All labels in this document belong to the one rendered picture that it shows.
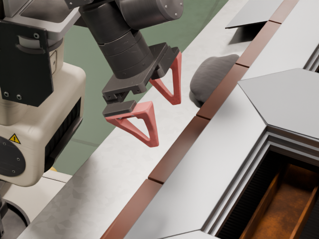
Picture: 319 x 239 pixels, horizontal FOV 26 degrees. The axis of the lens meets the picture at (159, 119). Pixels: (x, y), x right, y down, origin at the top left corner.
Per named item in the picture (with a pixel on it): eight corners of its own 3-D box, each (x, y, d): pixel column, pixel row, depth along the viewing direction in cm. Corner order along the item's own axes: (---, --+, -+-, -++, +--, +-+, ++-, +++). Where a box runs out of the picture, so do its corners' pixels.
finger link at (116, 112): (187, 120, 95) (158, 64, 91) (170, 153, 90) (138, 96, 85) (146, 127, 98) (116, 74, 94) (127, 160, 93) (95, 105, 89)
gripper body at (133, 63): (173, 52, 95) (150, 6, 91) (147, 95, 87) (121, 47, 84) (134, 61, 98) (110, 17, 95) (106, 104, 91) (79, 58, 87)
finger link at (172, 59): (201, 91, 100) (174, 37, 96) (186, 121, 95) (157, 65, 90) (162, 99, 103) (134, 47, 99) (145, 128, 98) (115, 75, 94)
